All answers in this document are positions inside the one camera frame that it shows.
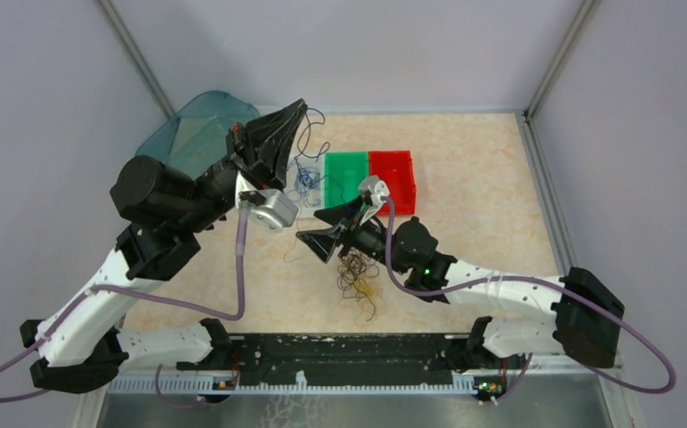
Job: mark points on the teal translucent plastic tub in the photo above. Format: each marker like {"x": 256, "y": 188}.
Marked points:
{"x": 195, "y": 137}

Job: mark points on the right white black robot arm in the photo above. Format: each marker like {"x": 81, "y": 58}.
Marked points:
{"x": 575, "y": 314}

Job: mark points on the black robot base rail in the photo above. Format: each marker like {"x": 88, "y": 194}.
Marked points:
{"x": 339, "y": 360}

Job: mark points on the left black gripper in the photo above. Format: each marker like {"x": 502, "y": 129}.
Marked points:
{"x": 246, "y": 143}

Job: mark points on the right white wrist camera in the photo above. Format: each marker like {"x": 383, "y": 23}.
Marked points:
{"x": 372, "y": 190}

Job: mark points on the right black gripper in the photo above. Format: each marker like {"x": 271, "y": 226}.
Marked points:
{"x": 325, "y": 241}

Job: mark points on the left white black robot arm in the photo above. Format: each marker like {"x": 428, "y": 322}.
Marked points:
{"x": 80, "y": 347}

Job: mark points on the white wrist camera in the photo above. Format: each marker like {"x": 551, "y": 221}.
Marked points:
{"x": 269, "y": 208}
{"x": 372, "y": 190}

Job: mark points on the red plastic bin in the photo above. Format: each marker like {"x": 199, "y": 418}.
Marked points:
{"x": 396, "y": 169}

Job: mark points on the green plastic bin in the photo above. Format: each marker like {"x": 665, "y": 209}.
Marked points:
{"x": 343, "y": 173}

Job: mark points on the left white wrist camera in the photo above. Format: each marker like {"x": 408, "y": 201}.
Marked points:
{"x": 269, "y": 208}

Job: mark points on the white slotted cable duct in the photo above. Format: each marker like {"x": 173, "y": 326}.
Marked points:
{"x": 208, "y": 385}

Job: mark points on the white plastic bin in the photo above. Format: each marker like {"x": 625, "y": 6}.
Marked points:
{"x": 306, "y": 184}

